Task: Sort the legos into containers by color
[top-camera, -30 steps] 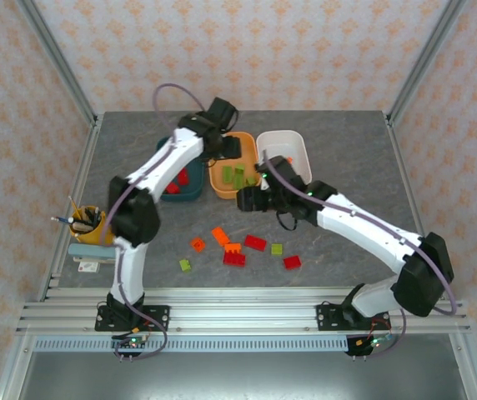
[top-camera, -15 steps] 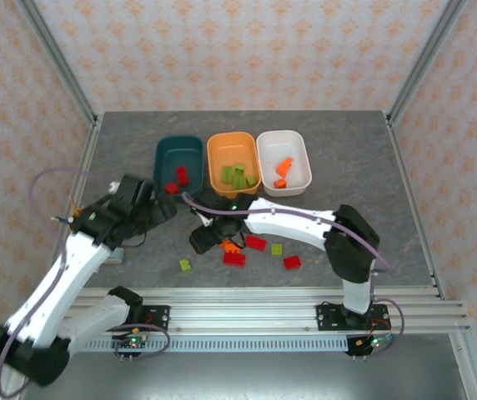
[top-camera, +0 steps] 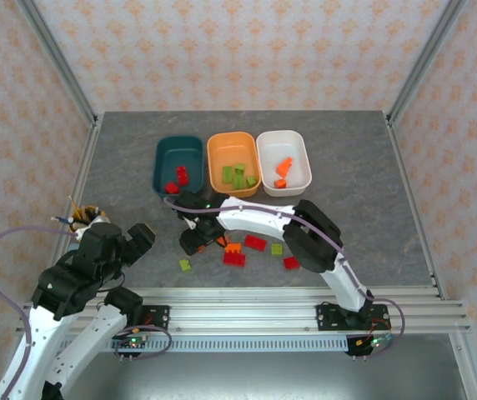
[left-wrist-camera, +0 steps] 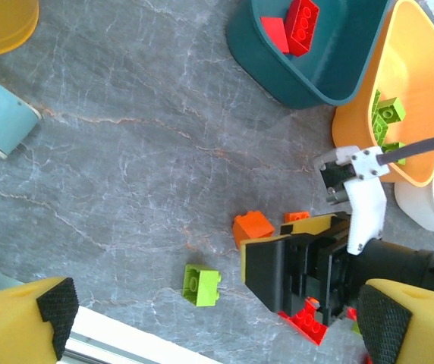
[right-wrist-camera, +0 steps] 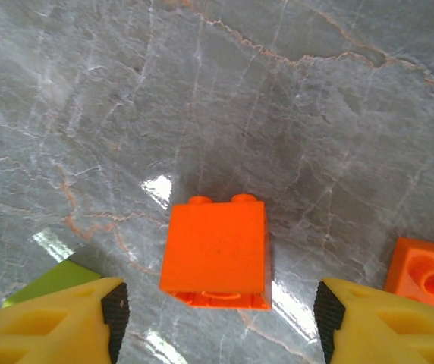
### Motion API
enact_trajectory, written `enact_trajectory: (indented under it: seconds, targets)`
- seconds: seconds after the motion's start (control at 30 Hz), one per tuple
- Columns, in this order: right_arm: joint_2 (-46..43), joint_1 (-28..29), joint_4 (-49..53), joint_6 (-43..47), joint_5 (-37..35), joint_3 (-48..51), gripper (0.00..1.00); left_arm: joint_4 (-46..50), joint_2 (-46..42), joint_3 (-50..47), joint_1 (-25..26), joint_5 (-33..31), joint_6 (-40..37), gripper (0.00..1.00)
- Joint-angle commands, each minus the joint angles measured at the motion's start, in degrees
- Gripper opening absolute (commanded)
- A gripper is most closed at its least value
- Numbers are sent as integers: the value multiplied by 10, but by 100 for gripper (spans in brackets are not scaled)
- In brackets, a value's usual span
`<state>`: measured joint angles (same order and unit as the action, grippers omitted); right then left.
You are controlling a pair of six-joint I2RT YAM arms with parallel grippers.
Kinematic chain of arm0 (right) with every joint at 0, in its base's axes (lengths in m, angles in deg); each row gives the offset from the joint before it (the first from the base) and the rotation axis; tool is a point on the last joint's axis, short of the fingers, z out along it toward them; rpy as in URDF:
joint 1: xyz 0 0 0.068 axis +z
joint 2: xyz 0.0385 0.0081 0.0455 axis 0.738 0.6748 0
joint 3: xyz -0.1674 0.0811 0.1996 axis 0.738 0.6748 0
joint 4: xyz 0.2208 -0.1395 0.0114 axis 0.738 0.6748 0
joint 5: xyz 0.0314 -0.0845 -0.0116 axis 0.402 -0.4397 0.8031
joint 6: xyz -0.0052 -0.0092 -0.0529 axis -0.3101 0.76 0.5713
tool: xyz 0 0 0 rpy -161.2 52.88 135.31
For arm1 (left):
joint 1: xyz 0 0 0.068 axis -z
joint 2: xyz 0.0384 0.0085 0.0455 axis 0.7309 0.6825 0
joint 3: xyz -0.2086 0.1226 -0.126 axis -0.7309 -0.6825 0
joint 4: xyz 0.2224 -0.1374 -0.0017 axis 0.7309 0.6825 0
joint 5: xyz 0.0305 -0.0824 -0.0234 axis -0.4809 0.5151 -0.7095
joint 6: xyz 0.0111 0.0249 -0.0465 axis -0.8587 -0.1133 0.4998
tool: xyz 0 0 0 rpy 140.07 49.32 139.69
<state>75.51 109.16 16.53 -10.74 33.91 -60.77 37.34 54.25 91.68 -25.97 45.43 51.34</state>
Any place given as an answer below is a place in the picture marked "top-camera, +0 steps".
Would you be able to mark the large red lego brick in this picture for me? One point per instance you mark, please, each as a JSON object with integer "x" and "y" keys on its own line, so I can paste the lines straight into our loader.
{"x": 255, "y": 242}
{"x": 234, "y": 258}

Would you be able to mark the blue white pen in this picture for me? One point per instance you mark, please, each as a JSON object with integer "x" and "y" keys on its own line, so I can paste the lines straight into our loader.
{"x": 61, "y": 219}

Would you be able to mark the yellow pencil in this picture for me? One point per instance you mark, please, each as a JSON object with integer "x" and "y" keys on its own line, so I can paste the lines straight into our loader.
{"x": 73, "y": 207}

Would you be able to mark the long green lego brick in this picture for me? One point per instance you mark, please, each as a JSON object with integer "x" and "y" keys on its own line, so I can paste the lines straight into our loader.
{"x": 238, "y": 182}
{"x": 227, "y": 173}

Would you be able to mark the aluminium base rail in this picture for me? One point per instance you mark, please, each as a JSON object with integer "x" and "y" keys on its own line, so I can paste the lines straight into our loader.
{"x": 242, "y": 308}

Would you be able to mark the yellow pencil cup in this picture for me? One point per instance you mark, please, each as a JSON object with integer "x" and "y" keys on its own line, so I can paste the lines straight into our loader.
{"x": 86, "y": 212}

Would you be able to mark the small green lego brick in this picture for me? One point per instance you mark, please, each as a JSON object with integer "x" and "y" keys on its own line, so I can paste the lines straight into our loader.
{"x": 239, "y": 168}
{"x": 277, "y": 249}
{"x": 251, "y": 181}
{"x": 185, "y": 265}

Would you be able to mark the dark teal plastic container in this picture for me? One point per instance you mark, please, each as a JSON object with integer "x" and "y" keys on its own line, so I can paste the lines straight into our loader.
{"x": 172, "y": 158}

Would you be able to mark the orange plastic container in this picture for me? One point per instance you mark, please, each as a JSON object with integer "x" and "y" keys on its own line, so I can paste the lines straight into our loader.
{"x": 226, "y": 150}

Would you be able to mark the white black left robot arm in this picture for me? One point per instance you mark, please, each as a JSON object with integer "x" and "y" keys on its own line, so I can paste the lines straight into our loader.
{"x": 92, "y": 333}

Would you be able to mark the small red lego brick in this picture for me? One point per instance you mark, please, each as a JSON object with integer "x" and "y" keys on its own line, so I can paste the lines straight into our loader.
{"x": 292, "y": 262}

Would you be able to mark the white plastic container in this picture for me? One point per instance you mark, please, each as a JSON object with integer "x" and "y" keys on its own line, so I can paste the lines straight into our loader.
{"x": 301, "y": 166}

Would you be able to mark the long orange lego brick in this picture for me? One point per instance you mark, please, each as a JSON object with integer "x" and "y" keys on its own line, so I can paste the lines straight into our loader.
{"x": 223, "y": 241}

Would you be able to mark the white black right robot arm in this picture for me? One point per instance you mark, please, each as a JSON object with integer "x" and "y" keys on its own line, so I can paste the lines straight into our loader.
{"x": 255, "y": 218}

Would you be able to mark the aluminium frame post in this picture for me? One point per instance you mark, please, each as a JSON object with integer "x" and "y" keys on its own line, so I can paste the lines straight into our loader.
{"x": 425, "y": 58}
{"x": 58, "y": 58}

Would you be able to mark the aluminium table side rail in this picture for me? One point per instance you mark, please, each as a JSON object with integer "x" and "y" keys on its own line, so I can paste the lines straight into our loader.
{"x": 82, "y": 175}
{"x": 410, "y": 187}

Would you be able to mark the grey metal shelf panel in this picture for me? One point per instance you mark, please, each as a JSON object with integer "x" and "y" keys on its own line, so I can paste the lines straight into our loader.
{"x": 242, "y": 375}

